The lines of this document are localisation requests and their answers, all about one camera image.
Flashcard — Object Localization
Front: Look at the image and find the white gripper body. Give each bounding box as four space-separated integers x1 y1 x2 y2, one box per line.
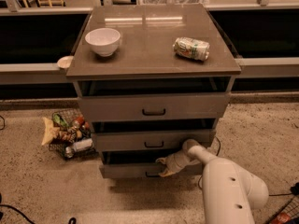
165 150 199 174

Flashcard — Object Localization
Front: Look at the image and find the grey bottom drawer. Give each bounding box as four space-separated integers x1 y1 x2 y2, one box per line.
99 151 205 179

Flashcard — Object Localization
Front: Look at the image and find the grey drawer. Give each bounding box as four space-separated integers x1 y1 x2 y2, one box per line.
92 129 216 151
78 93 230 122
99 151 205 179

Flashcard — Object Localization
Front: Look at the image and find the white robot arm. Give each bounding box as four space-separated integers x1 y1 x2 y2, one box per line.
156 139 269 224

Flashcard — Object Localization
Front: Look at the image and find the grey middle drawer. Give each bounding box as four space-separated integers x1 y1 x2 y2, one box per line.
92 129 216 151

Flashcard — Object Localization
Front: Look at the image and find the grey top drawer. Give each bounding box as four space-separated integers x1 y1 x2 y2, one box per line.
78 93 230 122

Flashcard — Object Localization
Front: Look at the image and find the grey drawer cabinet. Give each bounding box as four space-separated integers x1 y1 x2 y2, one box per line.
65 4 243 176

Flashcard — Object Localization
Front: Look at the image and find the white plastic bottle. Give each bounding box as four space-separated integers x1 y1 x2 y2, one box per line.
72 138 93 152

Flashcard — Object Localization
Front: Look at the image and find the red capped bottle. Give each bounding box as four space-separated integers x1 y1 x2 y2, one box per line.
74 116 85 125

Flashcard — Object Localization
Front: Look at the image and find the yellow chip bag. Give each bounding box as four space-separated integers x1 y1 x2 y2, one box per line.
41 117 60 146

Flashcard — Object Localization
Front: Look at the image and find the green snack bag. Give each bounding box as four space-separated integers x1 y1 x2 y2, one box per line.
52 113 68 128

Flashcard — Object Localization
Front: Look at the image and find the green white soda can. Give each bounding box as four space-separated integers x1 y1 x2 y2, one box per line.
173 37 210 62

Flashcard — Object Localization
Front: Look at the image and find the red can in basket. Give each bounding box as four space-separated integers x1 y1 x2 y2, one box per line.
270 212 292 224

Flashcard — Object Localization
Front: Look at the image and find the white ceramic bowl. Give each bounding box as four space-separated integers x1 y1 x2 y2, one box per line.
85 28 121 57

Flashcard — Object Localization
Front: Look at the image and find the grey metal railing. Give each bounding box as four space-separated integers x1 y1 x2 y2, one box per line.
0 0 299 84

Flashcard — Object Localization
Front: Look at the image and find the black floor cable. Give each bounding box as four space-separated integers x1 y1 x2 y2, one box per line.
197 136 299 198

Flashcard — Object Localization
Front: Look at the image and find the black wire basket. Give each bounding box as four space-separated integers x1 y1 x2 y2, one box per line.
48 109 97 160
267 196 299 224

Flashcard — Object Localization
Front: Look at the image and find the black wire basket right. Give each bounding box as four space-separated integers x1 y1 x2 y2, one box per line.
267 196 299 224

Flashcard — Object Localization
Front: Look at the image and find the black cable lower left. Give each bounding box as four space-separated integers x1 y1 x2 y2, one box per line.
0 190 78 224

